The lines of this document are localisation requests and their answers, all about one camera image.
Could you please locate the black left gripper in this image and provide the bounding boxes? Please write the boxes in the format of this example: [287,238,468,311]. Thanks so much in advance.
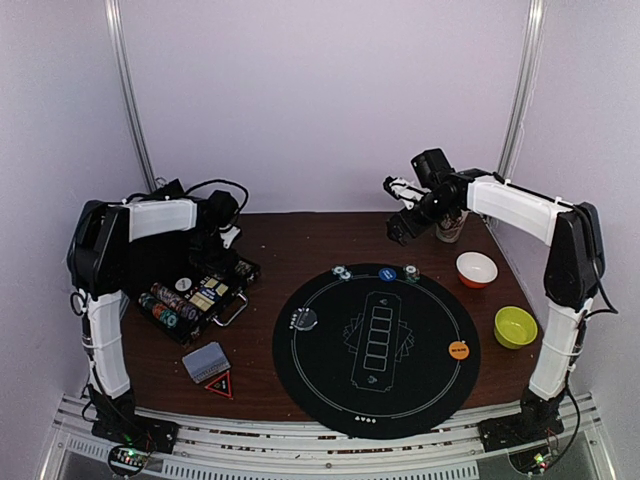
[190,227,240,279]

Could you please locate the green yellow poker chip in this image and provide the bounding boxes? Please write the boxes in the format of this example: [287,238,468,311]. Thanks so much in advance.
[403,265,420,283]

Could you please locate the blue small blind button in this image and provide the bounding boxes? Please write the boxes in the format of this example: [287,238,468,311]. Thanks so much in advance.
[378,267,397,282]

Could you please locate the deck of blue cards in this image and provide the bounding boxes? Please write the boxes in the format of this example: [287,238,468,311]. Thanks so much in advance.
[182,342,231,384]

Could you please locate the clear acrylic dealer button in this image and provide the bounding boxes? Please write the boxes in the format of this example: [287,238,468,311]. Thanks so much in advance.
[293,308,318,331]

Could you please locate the orange big blind button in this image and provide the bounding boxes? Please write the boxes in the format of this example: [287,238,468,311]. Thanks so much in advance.
[448,340,470,361]

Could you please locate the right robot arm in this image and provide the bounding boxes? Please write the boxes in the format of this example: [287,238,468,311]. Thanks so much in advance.
[383,149,605,442]

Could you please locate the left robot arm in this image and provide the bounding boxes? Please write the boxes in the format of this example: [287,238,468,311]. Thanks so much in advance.
[67,185,246,444]

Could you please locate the white dealer button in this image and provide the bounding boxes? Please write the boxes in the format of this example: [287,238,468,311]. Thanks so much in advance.
[175,277,192,292]

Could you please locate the patterned ceramic mug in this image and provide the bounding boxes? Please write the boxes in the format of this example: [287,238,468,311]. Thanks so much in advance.
[436,210,469,244]

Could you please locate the black poker chip case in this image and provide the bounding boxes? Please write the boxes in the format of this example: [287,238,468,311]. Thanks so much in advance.
[119,177,263,347]

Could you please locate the poker chip rows in case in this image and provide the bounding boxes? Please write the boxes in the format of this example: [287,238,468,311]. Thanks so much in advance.
[137,258,261,344]

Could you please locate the orange white bowl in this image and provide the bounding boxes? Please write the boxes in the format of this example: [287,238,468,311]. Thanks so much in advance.
[456,251,498,289]

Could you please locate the round black poker mat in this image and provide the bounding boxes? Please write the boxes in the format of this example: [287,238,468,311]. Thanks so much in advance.
[272,263,481,439]

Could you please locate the red black triangular token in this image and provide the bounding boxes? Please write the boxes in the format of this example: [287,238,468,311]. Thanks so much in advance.
[205,370,233,399]

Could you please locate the yellow green bowl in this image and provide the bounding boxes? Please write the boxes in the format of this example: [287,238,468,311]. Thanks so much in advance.
[494,306,538,350]

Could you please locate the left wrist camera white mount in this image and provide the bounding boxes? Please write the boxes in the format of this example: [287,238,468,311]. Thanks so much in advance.
[220,226,242,249]

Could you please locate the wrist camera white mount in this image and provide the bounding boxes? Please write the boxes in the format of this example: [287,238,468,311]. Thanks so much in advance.
[220,226,242,249]
[383,176,425,210]

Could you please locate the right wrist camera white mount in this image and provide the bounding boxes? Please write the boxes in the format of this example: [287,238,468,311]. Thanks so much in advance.
[383,176,425,210]

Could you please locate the right aluminium post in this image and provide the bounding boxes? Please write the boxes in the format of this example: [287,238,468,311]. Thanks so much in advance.
[498,0,546,178]

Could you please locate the aluminium post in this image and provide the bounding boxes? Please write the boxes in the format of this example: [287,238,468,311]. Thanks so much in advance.
[104,0,157,192]
[498,0,546,178]

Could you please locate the aluminium front rail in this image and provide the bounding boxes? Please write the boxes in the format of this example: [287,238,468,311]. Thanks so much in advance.
[35,394,619,479]

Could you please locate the left aluminium post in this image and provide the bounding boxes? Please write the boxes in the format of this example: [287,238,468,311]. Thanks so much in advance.
[104,0,157,192]

